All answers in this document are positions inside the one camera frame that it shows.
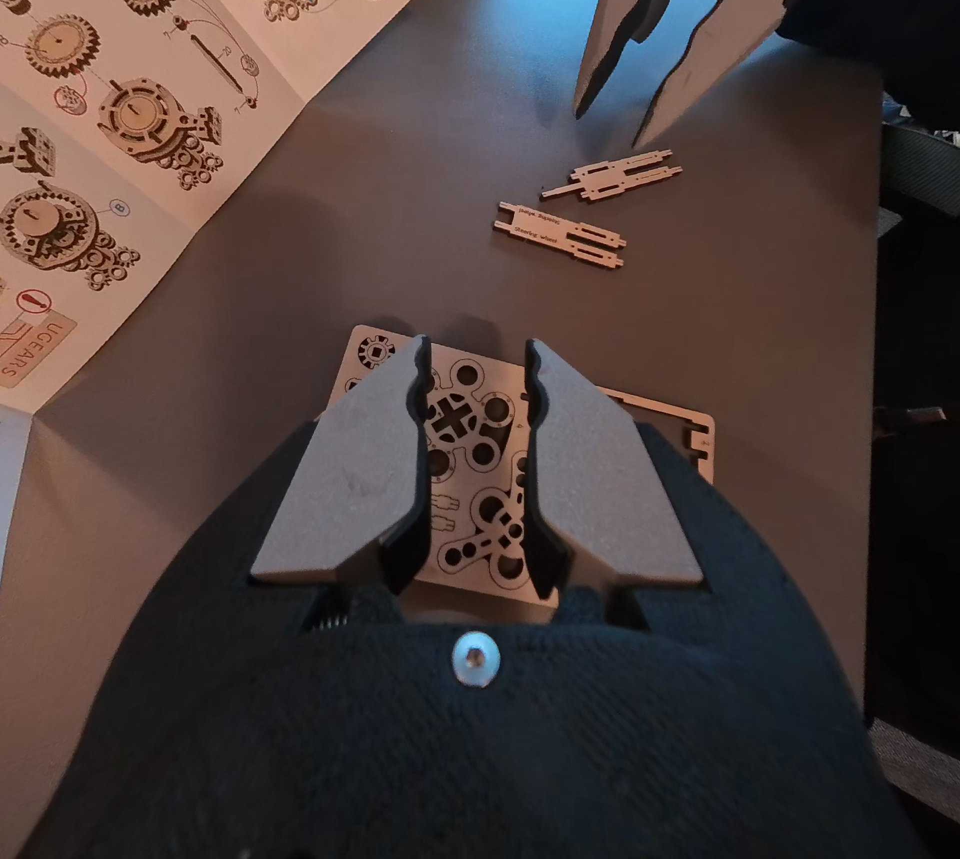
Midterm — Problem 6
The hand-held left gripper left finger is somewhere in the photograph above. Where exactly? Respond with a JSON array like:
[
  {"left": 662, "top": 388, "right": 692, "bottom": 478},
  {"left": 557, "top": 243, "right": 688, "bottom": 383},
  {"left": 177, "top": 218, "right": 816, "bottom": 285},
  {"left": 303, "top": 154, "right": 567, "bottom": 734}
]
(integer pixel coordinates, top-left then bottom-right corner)
[{"left": 249, "top": 334, "right": 435, "bottom": 595}]

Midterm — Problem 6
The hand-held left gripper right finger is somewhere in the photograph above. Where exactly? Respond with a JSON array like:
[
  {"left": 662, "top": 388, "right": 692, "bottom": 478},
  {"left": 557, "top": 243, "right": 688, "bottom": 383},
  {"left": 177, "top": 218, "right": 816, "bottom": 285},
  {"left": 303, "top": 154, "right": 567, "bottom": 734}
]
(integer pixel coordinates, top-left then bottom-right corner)
[{"left": 523, "top": 337, "right": 706, "bottom": 603}]

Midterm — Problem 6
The laser-cut wooden parts sheet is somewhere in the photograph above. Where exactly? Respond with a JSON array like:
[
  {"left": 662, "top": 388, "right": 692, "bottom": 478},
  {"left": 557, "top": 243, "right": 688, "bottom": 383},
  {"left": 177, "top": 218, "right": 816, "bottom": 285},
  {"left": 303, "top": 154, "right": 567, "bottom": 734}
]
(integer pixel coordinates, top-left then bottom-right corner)
[{"left": 330, "top": 325, "right": 716, "bottom": 609}]

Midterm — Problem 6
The wooden part with long pin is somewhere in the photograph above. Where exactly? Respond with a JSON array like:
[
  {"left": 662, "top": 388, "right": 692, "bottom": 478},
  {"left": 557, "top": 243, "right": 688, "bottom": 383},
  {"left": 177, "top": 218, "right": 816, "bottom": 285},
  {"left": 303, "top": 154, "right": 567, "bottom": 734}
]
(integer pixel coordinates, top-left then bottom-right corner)
[{"left": 540, "top": 148, "right": 685, "bottom": 204}]

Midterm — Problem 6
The wooden part with printed text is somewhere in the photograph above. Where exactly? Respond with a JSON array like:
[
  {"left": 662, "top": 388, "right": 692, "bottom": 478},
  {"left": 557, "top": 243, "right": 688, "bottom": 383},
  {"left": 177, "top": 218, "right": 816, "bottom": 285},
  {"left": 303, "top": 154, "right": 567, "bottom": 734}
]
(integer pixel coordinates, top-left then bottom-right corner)
[{"left": 492, "top": 201, "right": 627, "bottom": 273}]

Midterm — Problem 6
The folded paper instruction sheet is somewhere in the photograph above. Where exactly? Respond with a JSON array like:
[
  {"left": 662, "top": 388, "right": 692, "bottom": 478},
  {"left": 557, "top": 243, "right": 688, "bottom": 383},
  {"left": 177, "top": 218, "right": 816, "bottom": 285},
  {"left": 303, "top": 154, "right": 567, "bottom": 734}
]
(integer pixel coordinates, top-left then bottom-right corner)
[{"left": 0, "top": 0, "right": 431, "bottom": 575}]

